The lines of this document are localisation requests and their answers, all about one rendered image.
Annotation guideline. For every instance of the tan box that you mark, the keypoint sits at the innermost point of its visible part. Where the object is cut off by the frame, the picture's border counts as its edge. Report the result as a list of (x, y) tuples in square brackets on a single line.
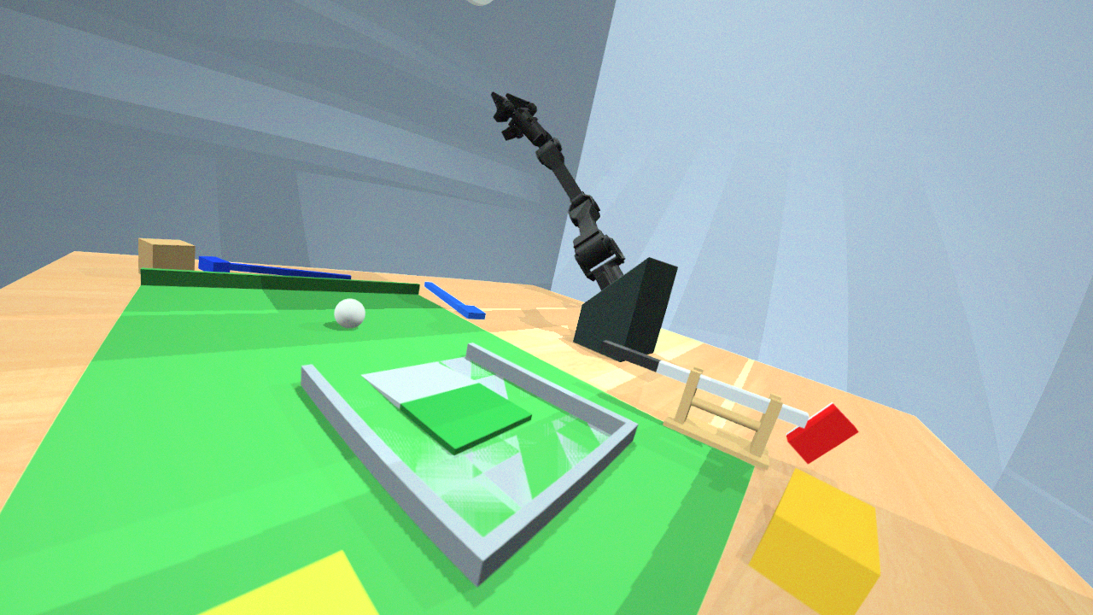
[(165, 254)]

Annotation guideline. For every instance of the white ball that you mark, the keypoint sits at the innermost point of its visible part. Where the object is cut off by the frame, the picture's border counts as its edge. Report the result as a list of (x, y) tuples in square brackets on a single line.
[(349, 313)]

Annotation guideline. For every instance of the yellow cube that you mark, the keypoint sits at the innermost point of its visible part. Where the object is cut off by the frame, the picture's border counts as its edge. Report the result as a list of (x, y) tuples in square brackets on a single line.
[(821, 546)]

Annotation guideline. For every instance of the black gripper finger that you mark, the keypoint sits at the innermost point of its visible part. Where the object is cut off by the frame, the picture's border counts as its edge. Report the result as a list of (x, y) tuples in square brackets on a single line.
[(516, 101), (498, 99)]

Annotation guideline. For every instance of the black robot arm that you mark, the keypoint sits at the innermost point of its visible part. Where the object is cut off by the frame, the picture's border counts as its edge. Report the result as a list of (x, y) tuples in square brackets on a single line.
[(592, 246)]

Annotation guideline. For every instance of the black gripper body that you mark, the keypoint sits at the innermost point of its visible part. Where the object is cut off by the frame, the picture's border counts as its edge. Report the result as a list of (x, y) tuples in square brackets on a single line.
[(522, 117)]

